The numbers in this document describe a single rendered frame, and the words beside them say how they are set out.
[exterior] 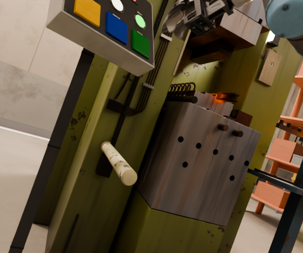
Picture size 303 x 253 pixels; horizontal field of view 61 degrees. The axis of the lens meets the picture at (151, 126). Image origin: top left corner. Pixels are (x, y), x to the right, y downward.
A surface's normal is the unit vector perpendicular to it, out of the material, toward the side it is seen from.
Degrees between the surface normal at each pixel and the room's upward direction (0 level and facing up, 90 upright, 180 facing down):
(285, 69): 90
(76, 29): 150
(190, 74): 90
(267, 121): 90
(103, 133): 90
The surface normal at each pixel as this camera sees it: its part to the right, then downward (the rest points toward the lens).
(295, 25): -0.07, 0.89
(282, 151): -0.79, -0.29
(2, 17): 0.49, 0.18
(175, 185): 0.31, 0.11
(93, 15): 0.74, -0.25
